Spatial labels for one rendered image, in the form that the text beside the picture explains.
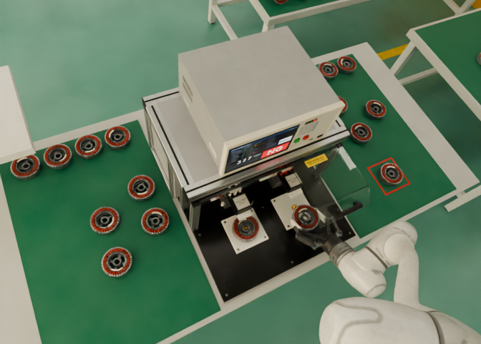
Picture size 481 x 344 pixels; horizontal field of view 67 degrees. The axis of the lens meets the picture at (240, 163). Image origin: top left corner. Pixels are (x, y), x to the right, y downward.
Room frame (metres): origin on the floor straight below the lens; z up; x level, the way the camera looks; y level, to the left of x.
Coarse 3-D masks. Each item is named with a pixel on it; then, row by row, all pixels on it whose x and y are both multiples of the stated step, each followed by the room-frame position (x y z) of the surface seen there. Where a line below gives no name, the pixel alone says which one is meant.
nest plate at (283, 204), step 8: (272, 200) 0.66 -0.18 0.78; (280, 200) 0.67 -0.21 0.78; (288, 200) 0.69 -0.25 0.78; (296, 200) 0.70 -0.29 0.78; (304, 200) 0.71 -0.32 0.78; (280, 208) 0.64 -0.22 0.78; (288, 208) 0.65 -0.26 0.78; (280, 216) 0.60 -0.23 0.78; (288, 216) 0.61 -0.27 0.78; (288, 224) 0.58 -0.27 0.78
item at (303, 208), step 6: (294, 210) 0.62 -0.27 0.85; (300, 210) 0.62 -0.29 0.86; (306, 210) 0.64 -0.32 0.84; (312, 210) 0.64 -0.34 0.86; (294, 216) 0.59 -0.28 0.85; (306, 216) 0.61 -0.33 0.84; (312, 216) 0.62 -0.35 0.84; (300, 222) 0.57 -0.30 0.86; (306, 222) 0.59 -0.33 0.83; (312, 222) 0.59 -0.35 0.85; (306, 228) 0.56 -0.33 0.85; (312, 228) 0.56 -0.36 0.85
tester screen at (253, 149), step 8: (296, 128) 0.71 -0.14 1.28; (272, 136) 0.65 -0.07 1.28; (280, 136) 0.67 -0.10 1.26; (288, 136) 0.70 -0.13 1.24; (248, 144) 0.59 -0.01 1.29; (256, 144) 0.61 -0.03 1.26; (264, 144) 0.64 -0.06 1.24; (280, 144) 0.68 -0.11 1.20; (232, 152) 0.56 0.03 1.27; (240, 152) 0.58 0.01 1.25; (248, 152) 0.60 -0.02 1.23; (256, 152) 0.62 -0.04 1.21; (232, 160) 0.56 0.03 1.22; (248, 160) 0.61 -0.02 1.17; (256, 160) 0.63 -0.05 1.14
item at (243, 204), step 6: (240, 192) 0.60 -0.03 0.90; (228, 198) 0.57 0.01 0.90; (234, 198) 0.56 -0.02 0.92; (240, 198) 0.57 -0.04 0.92; (246, 198) 0.58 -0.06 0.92; (234, 204) 0.54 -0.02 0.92; (240, 204) 0.55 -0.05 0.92; (246, 204) 0.55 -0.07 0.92; (234, 210) 0.52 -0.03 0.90; (240, 210) 0.52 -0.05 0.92; (246, 210) 0.54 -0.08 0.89; (240, 216) 0.51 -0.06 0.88; (246, 216) 0.52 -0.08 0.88
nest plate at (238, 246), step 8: (232, 216) 0.54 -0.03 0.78; (256, 216) 0.57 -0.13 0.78; (224, 224) 0.50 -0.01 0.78; (232, 224) 0.51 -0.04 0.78; (240, 224) 0.52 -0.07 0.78; (248, 224) 0.53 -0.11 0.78; (232, 232) 0.47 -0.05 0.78; (248, 232) 0.49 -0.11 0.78; (264, 232) 0.51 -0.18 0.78; (232, 240) 0.44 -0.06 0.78; (240, 240) 0.45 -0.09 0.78; (256, 240) 0.47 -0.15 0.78; (264, 240) 0.48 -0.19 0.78; (240, 248) 0.42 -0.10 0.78
